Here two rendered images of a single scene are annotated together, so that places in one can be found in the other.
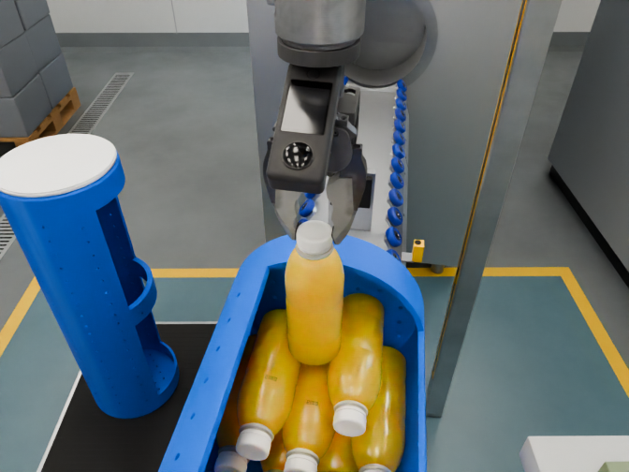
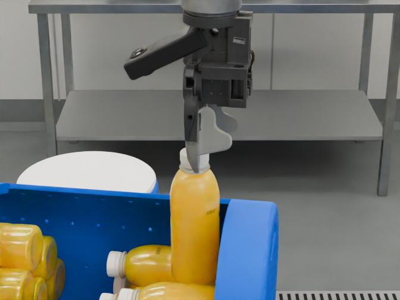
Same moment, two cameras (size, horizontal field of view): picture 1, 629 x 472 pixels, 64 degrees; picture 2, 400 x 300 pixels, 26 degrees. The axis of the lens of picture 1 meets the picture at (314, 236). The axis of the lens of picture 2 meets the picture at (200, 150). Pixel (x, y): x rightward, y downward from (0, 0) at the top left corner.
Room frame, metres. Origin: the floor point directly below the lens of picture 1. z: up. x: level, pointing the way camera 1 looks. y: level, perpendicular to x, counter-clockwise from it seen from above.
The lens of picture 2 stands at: (0.43, -1.06, 1.78)
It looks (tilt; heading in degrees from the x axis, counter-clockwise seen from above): 24 degrees down; 90
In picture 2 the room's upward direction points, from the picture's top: straight up
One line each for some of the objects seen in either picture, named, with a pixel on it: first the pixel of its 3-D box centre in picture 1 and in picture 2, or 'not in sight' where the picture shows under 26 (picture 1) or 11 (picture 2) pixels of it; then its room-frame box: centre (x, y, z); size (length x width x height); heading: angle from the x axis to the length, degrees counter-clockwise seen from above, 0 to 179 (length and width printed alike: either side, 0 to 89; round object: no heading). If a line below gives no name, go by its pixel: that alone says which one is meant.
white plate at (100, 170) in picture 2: not in sight; (86, 181); (0.20, 0.50, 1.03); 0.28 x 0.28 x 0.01
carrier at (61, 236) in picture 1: (104, 294); not in sight; (1.03, 0.61, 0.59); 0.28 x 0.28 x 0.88
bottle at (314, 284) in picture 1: (314, 299); (194, 219); (0.42, 0.00, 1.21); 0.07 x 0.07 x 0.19
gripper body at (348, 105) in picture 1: (319, 101); (216, 57); (0.45, 0.00, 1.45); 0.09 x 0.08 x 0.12; 171
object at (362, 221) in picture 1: (350, 200); not in sight; (0.92, -0.08, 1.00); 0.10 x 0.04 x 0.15; 81
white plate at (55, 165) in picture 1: (55, 162); not in sight; (1.03, 0.61, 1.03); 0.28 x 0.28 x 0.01
